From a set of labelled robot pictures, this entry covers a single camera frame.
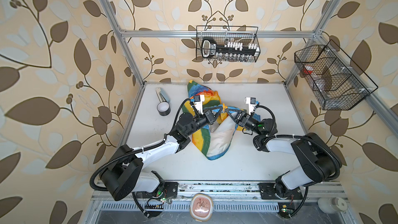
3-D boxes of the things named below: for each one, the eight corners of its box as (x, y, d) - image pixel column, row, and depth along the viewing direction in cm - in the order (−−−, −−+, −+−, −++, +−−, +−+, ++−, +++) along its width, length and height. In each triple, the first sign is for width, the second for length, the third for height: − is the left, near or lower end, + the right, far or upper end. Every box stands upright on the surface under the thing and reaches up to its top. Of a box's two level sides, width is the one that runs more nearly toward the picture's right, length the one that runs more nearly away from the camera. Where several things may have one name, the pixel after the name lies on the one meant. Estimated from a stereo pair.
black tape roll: (157, 115, 104) (155, 112, 101) (159, 105, 110) (158, 101, 107) (169, 115, 104) (168, 112, 101) (171, 105, 110) (170, 101, 107)
